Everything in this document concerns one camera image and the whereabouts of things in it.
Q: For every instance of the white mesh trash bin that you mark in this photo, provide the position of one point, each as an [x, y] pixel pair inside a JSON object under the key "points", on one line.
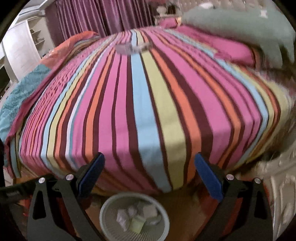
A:
{"points": [[113, 231]]}

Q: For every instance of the striped colourful bed sheet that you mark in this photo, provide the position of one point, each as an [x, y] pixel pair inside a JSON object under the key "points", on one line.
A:
{"points": [[149, 113]]}

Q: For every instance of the purple curtain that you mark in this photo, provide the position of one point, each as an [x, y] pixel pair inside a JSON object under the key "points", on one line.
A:
{"points": [[68, 18]]}

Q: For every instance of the large white paper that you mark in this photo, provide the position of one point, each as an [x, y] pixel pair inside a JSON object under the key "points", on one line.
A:
{"points": [[124, 217]]}

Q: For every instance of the green long bolster pillow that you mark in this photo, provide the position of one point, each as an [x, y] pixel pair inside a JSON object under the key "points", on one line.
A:
{"points": [[266, 28]]}

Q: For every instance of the orange teal folded quilt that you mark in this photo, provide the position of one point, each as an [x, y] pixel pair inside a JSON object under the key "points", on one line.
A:
{"points": [[22, 90]]}

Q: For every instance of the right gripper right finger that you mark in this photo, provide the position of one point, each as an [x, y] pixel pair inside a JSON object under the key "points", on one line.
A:
{"points": [[243, 211]]}

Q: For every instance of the small dark-topped carton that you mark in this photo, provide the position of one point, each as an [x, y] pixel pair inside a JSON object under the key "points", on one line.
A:
{"points": [[130, 49]]}

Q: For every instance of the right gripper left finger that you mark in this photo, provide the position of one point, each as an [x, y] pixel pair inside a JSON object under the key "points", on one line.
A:
{"points": [[45, 212]]}

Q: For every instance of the white nightstand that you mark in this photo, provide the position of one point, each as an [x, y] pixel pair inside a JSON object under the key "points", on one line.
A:
{"points": [[158, 18]]}

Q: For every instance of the white wardrobe cabinet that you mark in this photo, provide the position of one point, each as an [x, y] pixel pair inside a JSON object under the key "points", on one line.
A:
{"points": [[20, 50]]}

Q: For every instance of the pink blanket under bolster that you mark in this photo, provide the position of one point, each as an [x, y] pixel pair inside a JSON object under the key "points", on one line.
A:
{"points": [[230, 50]]}

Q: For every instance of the pink pillow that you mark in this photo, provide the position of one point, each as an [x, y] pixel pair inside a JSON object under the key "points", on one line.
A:
{"points": [[170, 23]]}

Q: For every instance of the tufted beige headboard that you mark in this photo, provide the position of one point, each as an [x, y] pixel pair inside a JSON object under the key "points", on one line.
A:
{"points": [[238, 5]]}

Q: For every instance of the green cardboard box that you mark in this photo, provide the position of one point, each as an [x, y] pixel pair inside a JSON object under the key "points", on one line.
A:
{"points": [[136, 224]]}

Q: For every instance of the black tv monitor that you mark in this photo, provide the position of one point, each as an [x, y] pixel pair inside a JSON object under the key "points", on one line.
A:
{"points": [[4, 80]]}

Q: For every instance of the white shelf unit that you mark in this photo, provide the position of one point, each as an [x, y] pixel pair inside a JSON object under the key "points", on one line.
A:
{"points": [[40, 35]]}

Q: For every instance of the white plastic bag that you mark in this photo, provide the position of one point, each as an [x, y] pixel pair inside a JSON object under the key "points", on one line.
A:
{"points": [[150, 214]]}

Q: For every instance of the white vase pink flowers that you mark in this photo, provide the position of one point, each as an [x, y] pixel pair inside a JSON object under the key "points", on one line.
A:
{"points": [[161, 6]]}

